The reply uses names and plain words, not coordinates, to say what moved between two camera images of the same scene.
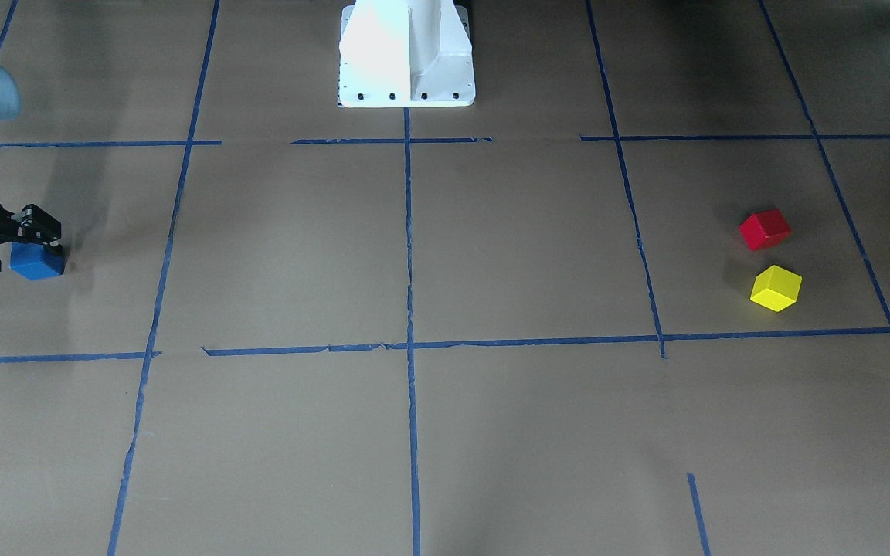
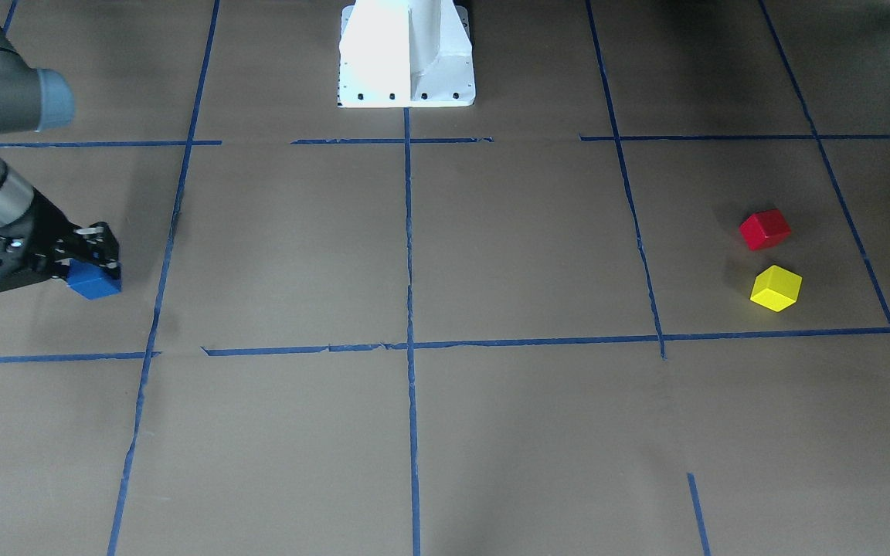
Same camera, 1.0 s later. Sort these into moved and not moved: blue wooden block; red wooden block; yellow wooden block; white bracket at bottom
Moved: blue wooden block
Not moved: white bracket at bottom; red wooden block; yellow wooden block
